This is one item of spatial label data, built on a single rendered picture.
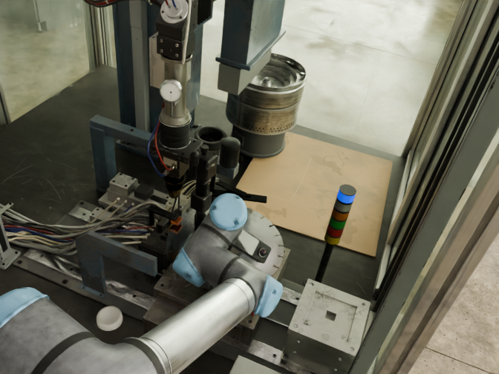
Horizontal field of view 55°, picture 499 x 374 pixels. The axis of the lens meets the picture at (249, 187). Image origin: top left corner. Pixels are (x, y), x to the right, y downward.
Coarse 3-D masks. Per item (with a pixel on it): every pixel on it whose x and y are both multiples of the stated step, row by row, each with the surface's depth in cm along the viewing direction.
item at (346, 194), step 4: (344, 184) 127; (340, 188) 125; (344, 188) 125; (348, 188) 125; (352, 188) 126; (340, 192) 125; (344, 192) 124; (348, 192) 124; (352, 192) 124; (340, 196) 125; (344, 196) 124; (348, 196) 124; (352, 196) 124; (340, 200) 126; (344, 200) 125; (348, 200) 125; (352, 200) 126
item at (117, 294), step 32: (160, 128) 116; (64, 224) 159; (160, 224) 141; (32, 256) 147; (64, 256) 149; (96, 256) 129; (128, 256) 124; (160, 256) 139; (288, 256) 150; (96, 288) 140; (128, 288) 142; (160, 288) 132; (192, 288) 133; (288, 288) 149; (160, 320) 128; (256, 320) 128; (288, 320) 140; (224, 352) 130; (256, 352) 131
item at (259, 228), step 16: (192, 224) 138; (256, 224) 141; (272, 224) 142; (176, 240) 133; (272, 240) 137; (176, 256) 129; (240, 256) 131; (272, 256) 132; (272, 272) 128; (208, 288) 122
